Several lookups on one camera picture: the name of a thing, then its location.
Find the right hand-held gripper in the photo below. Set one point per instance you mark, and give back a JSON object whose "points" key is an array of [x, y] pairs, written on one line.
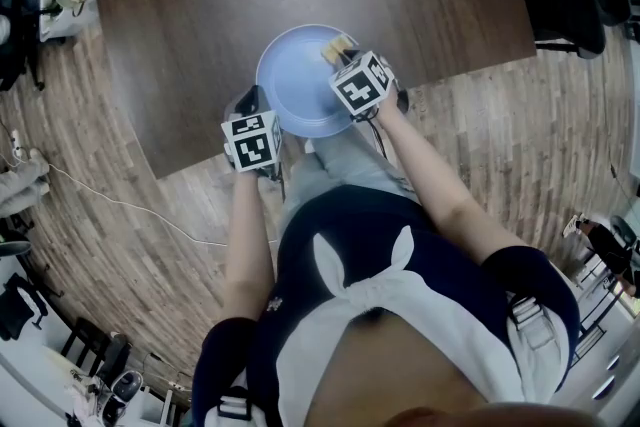
{"points": [[362, 87]]}

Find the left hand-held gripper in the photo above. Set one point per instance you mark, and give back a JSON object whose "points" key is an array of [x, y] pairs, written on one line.
{"points": [[252, 150]]}

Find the tan sponge piece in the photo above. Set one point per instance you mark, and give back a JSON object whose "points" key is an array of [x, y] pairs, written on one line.
{"points": [[334, 49]]}

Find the big blue plate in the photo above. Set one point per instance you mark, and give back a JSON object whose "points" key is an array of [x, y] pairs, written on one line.
{"points": [[295, 80]]}

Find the person's left forearm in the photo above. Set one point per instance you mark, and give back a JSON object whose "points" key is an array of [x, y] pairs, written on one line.
{"points": [[247, 250]]}

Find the person's right forearm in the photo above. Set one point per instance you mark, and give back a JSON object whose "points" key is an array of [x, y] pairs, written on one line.
{"points": [[440, 195]]}

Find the person's white shoe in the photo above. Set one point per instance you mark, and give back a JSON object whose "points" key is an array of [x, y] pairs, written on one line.
{"points": [[310, 147]]}

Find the person's grey trousers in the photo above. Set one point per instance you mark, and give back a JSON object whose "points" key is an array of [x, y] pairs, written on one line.
{"points": [[350, 165]]}

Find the person's torso in navy top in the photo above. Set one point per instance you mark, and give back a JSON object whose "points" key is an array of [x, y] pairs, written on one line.
{"points": [[360, 260]]}

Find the white power strip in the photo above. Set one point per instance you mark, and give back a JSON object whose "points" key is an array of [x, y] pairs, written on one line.
{"points": [[16, 145]]}

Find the black stool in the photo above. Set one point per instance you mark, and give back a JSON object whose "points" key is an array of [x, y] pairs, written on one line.
{"points": [[15, 248]]}

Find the black wooden chair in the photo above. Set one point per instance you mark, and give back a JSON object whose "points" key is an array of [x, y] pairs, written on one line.
{"points": [[85, 345]]}

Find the grey black handheld device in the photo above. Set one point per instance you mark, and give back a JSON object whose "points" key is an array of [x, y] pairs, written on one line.
{"points": [[122, 390]]}

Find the white desk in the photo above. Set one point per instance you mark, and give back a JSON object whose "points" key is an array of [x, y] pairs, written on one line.
{"points": [[30, 365]]}

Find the metal shelf rack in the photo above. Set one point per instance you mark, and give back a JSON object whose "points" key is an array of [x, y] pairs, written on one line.
{"points": [[597, 315]]}

